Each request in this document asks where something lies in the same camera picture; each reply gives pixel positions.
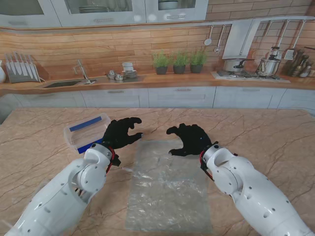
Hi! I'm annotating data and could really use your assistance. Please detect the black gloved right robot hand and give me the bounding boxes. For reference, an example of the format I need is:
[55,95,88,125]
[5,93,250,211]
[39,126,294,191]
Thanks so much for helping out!
[166,123,219,157]

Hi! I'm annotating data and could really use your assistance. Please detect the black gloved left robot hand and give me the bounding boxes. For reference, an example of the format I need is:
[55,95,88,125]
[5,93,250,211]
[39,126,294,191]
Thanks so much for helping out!
[101,117,144,150]

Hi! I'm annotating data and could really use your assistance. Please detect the clear plastic crate blue strips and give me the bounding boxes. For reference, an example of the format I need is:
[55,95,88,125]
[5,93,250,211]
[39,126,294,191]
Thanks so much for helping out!
[63,112,111,155]

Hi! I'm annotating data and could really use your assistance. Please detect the white lower kitchen cabinets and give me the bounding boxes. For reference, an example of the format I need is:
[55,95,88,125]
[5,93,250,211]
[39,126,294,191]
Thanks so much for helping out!
[0,86,315,109]

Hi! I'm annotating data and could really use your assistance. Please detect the white kitchen cabinets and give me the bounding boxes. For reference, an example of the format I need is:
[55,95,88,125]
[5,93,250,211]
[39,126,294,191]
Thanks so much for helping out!
[0,0,209,28]
[0,86,315,109]

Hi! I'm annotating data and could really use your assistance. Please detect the small silver bowls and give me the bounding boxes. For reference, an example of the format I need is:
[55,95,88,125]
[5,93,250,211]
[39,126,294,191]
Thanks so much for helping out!
[106,69,125,81]

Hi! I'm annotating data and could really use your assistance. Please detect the hanging steel utensil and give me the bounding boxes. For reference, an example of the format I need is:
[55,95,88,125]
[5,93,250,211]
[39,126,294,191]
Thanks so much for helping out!
[213,24,226,53]

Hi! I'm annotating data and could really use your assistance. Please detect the white upper kitchen cabinets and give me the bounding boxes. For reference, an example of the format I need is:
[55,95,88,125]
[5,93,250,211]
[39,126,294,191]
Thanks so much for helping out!
[0,0,209,28]

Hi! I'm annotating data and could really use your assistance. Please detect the plates stack inside cabinet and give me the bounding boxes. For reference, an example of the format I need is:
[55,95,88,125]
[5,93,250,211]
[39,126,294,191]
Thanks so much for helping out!
[78,6,110,14]

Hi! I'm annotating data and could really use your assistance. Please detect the bowl inside cabinet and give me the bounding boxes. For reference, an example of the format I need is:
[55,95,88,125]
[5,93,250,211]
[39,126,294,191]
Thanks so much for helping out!
[158,0,179,11]

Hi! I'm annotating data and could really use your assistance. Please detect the red black right arm cable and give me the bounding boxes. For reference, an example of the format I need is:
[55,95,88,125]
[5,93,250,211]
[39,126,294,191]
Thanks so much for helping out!
[199,149,215,182]

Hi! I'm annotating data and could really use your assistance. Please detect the red black arm cable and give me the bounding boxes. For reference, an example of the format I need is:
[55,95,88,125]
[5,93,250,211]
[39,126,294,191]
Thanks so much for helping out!
[199,149,215,182]
[105,147,118,174]

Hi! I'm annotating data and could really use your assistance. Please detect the red black left arm cable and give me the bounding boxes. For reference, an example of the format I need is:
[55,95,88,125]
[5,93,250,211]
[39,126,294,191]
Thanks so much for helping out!
[105,147,118,174]

